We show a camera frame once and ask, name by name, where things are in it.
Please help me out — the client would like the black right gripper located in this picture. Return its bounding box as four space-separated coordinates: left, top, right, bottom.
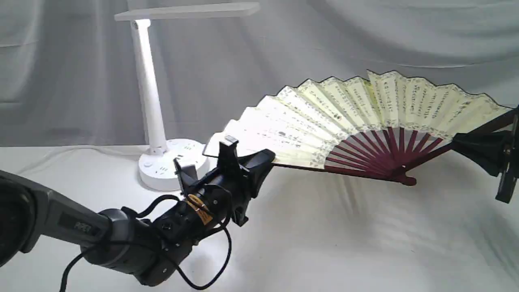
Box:
452 107 519 204

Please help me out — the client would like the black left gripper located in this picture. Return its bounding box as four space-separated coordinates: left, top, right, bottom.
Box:
174 149 276 228

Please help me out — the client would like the paper folding fan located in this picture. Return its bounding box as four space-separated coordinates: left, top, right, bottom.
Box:
203 71 514 185

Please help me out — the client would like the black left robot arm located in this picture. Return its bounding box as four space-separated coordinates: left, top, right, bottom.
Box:
0 139 276 292

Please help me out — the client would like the white desk lamp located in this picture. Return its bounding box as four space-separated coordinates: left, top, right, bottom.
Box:
114 2 260 192

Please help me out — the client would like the grey backdrop curtain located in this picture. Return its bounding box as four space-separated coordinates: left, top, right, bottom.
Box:
0 0 519 146

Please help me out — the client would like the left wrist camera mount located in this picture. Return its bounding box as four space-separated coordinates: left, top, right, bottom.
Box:
174 135 240 196

